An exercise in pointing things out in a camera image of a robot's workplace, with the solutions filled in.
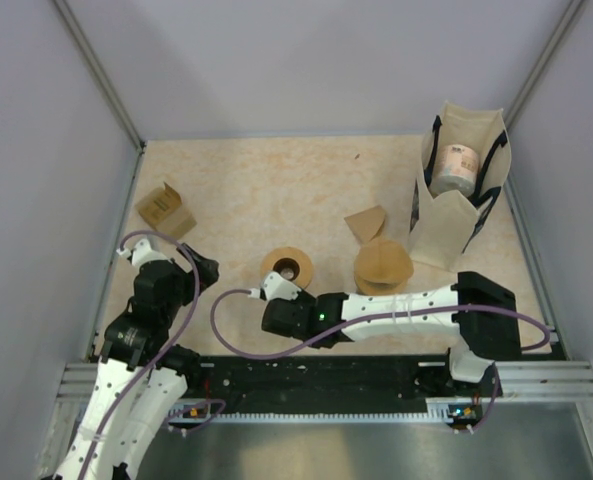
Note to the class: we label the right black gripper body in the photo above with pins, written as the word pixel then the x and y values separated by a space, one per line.
pixel 303 297

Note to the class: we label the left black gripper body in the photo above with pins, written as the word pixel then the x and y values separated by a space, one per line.
pixel 189 287

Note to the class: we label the brown paper filter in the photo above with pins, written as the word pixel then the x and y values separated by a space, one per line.
pixel 383 261
pixel 367 224

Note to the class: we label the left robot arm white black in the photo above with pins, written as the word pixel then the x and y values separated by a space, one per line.
pixel 139 375

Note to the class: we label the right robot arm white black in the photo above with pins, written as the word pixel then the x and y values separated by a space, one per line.
pixel 476 312

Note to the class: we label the small cardboard box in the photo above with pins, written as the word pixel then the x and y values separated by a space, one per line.
pixel 163 210

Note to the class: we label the pink paper roll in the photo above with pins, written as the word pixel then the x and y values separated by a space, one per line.
pixel 456 169

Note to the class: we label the cream canvas tote bag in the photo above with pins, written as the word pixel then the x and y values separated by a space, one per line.
pixel 442 227

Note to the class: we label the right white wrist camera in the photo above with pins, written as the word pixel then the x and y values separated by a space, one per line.
pixel 274 286

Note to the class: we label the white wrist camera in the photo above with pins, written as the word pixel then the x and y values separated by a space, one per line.
pixel 141 253
pixel 274 286

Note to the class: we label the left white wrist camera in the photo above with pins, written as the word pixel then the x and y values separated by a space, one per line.
pixel 141 253

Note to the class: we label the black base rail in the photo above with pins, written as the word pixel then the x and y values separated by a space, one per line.
pixel 331 384

